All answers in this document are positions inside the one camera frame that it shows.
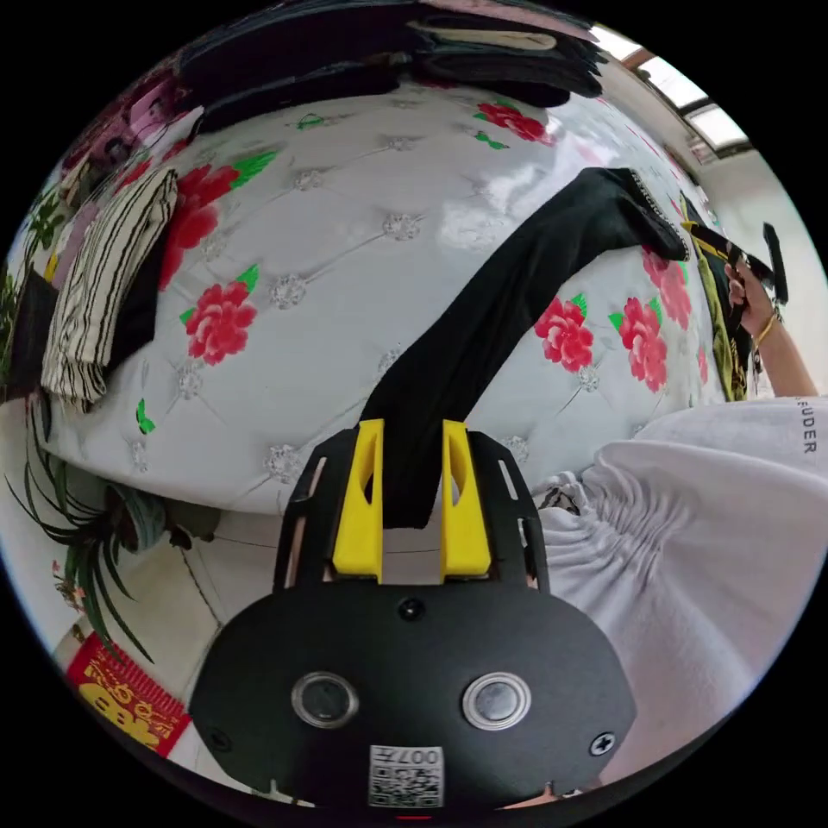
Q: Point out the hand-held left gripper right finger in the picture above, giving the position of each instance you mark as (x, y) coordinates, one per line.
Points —
(464, 524)

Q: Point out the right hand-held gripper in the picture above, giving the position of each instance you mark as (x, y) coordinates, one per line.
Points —
(750, 270)

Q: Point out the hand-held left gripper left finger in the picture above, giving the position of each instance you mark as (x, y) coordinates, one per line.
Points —
(359, 517)

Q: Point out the black pants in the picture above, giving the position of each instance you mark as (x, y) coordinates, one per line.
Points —
(491, 310)

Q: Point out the person's right forearm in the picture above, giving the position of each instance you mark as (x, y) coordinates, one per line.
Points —
(786, 362)

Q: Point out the person's right hand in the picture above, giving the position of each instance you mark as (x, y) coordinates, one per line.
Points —
(749, 304)

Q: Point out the black garment with yellow print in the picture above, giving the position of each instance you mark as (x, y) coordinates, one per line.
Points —
(728, 349)

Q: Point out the window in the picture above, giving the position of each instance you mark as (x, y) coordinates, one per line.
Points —
(686, 90)

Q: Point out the person's body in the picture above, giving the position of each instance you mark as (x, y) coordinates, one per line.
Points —
(686, 556)

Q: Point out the potted plant with long leaves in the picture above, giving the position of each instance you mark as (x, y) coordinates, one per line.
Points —
(97, 537)

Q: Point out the red and gold mat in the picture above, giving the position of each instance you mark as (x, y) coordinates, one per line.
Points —
(123, 702)

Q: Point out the bed with flowered white quilt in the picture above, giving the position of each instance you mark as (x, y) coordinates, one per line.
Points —
(362, 207)

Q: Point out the pile of clothes with striped garment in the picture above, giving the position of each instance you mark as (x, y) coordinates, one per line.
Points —
(103, 284)

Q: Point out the pile of dark clothes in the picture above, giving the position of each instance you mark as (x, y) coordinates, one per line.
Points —
(362, 58)

